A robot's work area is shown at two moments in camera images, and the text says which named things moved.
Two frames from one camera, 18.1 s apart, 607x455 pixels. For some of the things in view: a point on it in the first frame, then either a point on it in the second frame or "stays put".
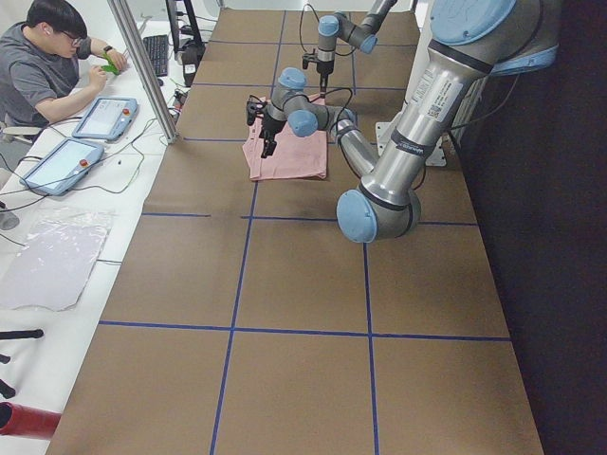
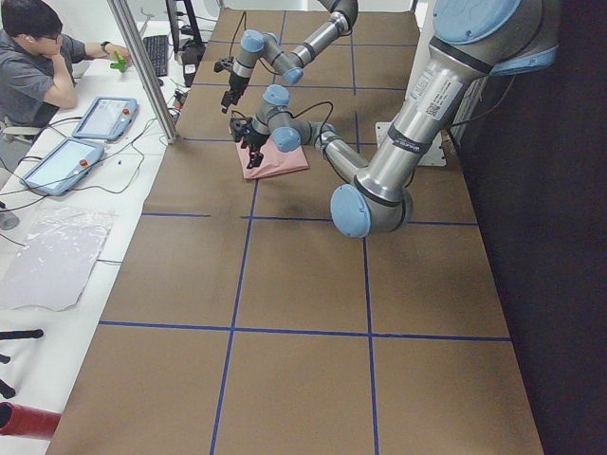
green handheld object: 110,66 → 120,64
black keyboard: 157,48 stays put
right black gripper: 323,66 → 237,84
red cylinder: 26,421 stays put
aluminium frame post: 159,101 stays put
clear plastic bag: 59,253 stays put
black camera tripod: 5,390 stays put
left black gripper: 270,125 → 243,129
